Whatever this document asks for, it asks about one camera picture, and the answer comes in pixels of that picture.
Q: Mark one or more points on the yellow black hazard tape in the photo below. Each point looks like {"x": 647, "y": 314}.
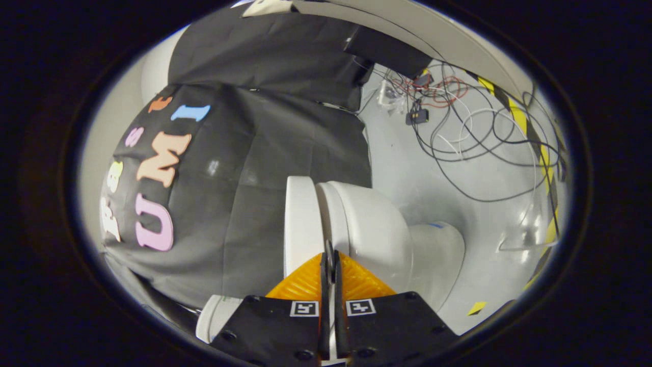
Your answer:
{"x": 546, "y": 163}

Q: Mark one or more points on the white toilet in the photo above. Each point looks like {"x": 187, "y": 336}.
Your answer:
{"x": 377, "y": 229}

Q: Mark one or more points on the white toilet lid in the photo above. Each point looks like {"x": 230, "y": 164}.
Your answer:
{"x": 300, "y": 224}

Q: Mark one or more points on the clear plastic item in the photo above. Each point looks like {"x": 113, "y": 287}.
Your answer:
{"x": 391, "y": 96}

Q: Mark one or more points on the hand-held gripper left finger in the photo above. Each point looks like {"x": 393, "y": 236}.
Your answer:
{"x": 324, "y": 306}

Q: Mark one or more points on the black backdrop cloth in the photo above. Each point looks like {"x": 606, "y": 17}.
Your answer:
{"x": 265, "y": 153}

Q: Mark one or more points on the small black electronic device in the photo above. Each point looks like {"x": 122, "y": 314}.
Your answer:
{"x": 416, "y": 116}

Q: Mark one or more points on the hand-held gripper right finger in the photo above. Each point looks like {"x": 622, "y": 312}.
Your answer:
{"x": 340, "y": 306}

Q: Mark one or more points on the small yellow tape piece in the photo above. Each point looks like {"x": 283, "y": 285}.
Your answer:
{"x": 477, "y": 308}

